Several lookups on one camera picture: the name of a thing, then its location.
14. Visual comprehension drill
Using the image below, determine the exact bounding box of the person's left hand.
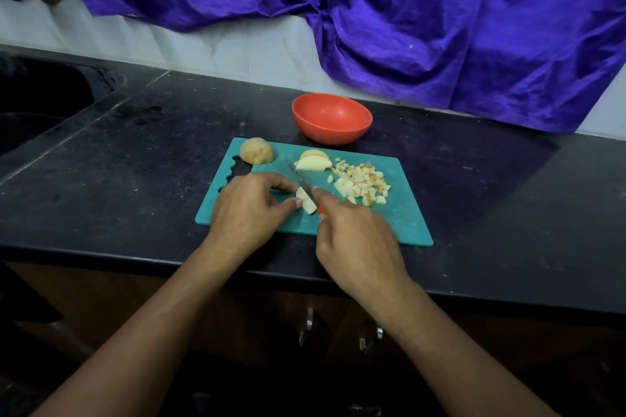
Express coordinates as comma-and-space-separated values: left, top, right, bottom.
207, 172, 305, 259

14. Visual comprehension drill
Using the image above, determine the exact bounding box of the person's right hand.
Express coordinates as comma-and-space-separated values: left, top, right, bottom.
311, 187, 412, 306

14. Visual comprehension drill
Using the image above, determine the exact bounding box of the teal plastic cutting board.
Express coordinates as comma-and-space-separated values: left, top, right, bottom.
194, 137, 434, 247

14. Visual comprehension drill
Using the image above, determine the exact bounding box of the red-handled kitchen knife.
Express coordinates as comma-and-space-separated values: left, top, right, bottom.
297, 173, 328, 218

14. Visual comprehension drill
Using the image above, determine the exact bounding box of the brown potato half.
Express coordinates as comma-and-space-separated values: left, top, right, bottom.
239, 137, 276, 165

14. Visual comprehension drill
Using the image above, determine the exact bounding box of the pile of diced apple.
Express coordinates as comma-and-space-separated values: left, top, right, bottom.
329, 158, 391, 207

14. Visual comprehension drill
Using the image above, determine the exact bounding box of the orange bowl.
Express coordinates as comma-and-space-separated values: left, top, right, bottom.
291, 93, 374, 146

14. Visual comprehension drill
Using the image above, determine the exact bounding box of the person's left forearm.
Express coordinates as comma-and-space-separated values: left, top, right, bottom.
34, 236, 244, 417

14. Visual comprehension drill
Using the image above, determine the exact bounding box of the person's right forearm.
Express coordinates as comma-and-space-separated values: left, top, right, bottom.
374, 277, 561, 417

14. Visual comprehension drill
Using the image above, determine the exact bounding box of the dark kitchen sink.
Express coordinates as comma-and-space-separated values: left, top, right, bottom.
0, 55, 128, 154

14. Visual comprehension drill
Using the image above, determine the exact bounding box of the purple cloth curtain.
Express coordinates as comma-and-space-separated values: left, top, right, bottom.
53, 0, 626, 134

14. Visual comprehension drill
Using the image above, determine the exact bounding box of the metal cabinet handle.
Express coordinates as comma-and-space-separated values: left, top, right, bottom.
299, 304, 316, 347
358, 322, 385, 354

